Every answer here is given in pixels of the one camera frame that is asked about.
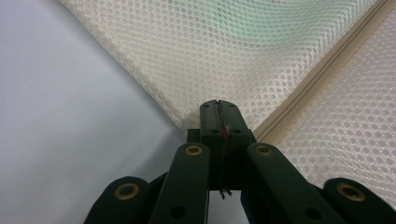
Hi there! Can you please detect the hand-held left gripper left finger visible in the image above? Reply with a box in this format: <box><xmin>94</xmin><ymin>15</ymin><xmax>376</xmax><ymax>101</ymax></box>
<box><xmin>199</xmin><ymin>99</ymin><xmax>226</xmax><ymax>191</ymax></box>

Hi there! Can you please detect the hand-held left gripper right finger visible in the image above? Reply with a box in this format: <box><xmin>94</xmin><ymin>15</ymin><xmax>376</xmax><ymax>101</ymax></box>
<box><xmin>218</xmin><ymin>99</ymin><xmax>254</xmax><ymax>191</ymax></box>

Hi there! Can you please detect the cream mesh laundry bag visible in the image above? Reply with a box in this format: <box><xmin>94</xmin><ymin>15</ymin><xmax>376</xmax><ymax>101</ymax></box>
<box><xmin>58</xmin><ymin>0</ymin><xmax>396</xmax><ymax>210</ymax></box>

